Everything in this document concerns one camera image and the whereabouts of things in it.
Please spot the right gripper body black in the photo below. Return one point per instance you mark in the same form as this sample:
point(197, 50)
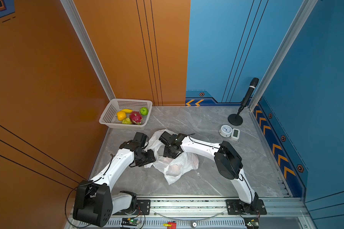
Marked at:
point(168, 153)

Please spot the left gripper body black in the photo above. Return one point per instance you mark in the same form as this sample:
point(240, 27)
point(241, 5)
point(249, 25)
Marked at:
point(146, 157)

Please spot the white plastic bag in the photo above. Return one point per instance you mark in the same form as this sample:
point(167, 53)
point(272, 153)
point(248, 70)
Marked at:
point(189, 160)

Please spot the yellow-green fruit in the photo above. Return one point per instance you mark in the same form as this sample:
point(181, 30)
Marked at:
point(127, 121)

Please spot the red dragon fruit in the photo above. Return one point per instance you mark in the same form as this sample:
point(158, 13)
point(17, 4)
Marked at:
point(136, 118)

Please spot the green apple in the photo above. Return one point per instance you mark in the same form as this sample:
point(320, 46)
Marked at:
point(144, 111)

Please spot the yellow lemon fruit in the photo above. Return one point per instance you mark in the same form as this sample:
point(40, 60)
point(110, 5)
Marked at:
point(121, 115)

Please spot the orange fruit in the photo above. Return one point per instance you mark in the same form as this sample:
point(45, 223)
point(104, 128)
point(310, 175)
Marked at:
point(174, 170)

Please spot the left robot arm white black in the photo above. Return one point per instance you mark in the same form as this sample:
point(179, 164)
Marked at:
point(94, 203)

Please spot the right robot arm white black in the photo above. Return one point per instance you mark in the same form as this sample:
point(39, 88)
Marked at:
point(227, 159)

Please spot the yellow banana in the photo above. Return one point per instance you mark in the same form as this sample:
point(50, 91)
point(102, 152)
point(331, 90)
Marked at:
point(128, 111)

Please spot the white plastic basket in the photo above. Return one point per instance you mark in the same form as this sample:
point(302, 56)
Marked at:
point(109, 115)

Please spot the round white clock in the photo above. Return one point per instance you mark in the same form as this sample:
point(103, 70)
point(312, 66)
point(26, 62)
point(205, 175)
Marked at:
point(225, 131)

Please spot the small white digital timer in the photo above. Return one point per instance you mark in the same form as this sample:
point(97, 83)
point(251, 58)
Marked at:
point(235, 135)

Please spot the green circuit board left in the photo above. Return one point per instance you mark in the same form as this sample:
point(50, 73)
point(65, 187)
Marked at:
point(130, 223)

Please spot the black microphone on stand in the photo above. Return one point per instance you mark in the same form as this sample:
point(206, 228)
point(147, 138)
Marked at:
point(236, 119)

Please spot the red yellow button box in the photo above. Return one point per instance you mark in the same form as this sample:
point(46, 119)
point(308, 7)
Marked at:
point(170, 225)

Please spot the circuit board right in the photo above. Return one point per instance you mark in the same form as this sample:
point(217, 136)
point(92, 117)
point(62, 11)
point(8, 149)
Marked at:
point(251, 224)

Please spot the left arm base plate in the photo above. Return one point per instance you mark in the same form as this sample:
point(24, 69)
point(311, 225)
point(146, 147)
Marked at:
point(141, 204)

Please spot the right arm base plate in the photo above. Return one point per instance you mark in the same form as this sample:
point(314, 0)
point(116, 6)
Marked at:
point(235, 206)

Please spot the aluminium front rail frame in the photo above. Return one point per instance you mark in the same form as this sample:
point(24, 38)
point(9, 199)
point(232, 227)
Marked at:
point(211, 213)

